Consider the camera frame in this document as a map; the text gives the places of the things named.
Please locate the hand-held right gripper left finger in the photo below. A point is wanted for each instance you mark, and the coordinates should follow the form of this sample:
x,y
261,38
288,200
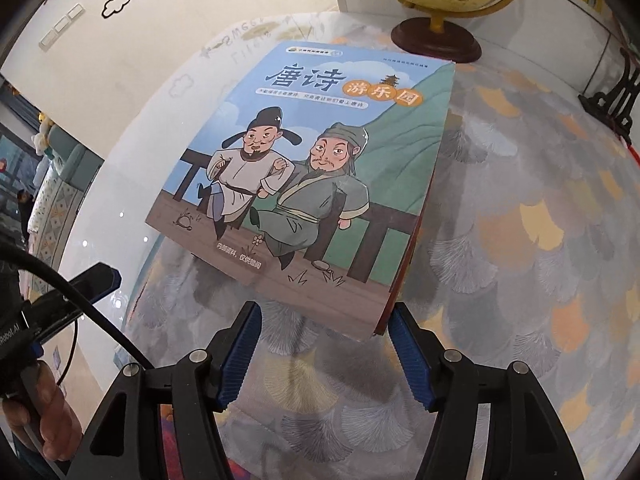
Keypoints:
x,y
240,355

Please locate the person's left hand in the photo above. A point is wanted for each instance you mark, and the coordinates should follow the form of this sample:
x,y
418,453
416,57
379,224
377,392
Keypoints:
x,y
57,425

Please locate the black ornate fan stand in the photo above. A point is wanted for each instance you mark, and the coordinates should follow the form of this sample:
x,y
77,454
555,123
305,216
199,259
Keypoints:
x,y
620,95

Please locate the light blue two-men cover book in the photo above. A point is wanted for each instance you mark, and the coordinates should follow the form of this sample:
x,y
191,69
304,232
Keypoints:
x,y
300,160

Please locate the person's left forearm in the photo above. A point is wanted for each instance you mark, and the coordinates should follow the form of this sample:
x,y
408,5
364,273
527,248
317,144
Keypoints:
x,y
15,452

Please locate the white wall switch panel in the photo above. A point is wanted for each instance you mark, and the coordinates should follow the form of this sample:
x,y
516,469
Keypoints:
x,y
62,27

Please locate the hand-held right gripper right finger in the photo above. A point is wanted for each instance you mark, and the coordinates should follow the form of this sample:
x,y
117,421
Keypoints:
x,y
407,355

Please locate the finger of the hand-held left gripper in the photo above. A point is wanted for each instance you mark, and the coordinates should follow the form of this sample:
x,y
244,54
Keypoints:
x,y
97,280

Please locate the black cloud wall sticker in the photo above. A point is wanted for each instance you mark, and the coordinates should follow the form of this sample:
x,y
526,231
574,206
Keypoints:
x,y
117,4

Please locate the red tassel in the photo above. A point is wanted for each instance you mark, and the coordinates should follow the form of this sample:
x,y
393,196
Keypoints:
x,y
634,152

